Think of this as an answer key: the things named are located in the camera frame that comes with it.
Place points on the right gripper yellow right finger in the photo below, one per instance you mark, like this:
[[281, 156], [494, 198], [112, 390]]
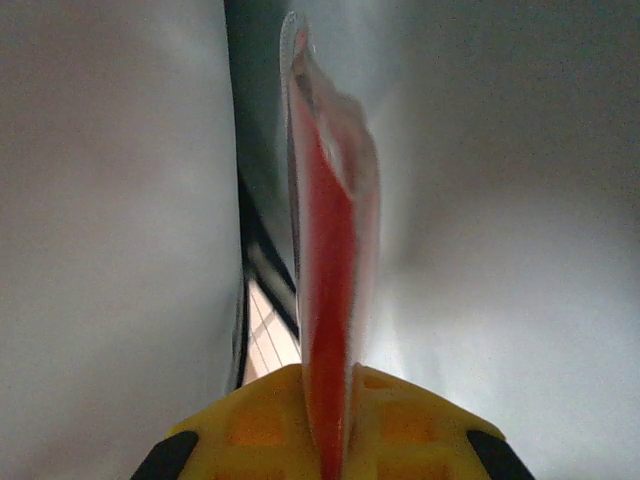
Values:
[[415, 435]]

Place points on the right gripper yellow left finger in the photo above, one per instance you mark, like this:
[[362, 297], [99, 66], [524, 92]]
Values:
[[250, 435]]

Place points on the red packet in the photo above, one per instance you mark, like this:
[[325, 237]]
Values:
[[330, 250]]

